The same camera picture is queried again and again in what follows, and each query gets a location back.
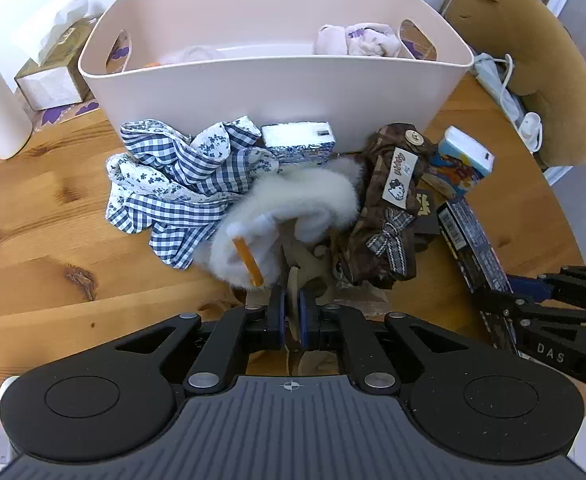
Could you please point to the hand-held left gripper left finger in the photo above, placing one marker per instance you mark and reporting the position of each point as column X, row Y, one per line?
column 284, row 310

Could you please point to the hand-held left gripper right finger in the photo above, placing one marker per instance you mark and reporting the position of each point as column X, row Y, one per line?
column 303, row 315

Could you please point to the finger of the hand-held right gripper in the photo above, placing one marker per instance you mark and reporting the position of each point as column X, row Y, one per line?
column 498, row 301
column 528, row 285

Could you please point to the long black box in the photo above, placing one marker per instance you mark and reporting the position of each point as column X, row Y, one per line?
column 468, row 245

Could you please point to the black box with gold print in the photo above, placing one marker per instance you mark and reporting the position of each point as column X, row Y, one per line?
column 429, row 222

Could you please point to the white fluffy plush item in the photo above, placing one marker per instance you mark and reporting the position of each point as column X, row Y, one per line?
column 303, row 200

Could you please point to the brown patterned cloth with bow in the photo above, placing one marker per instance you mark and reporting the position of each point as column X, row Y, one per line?
column 373, row 210

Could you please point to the blue white tissue packet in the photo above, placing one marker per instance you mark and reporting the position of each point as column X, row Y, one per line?
column 460, row 160

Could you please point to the beige plastic storage bin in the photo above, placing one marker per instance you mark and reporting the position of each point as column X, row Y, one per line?
column 273, row 95

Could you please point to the beige socks bundle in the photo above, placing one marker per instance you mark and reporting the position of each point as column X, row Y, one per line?
column 358, row 40

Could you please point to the wooden desktop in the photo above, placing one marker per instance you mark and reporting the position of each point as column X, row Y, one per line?
column 48, row 240

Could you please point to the white box with blue pattern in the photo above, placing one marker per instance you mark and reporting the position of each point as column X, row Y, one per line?
column 298, row 137

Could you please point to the blue gingham cloth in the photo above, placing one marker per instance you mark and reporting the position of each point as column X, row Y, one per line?
column 173, row 175

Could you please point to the brown capybara plush toy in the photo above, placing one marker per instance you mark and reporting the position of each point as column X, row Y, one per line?
column 548, row 60

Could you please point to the white round object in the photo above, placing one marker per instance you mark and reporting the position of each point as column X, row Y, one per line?
column 7, row 395

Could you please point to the purple patterned table mat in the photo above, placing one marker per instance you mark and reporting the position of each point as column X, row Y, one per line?
column 63, row 112

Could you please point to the gold tissue box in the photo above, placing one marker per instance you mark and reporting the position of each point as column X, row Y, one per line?
column 48, row 85

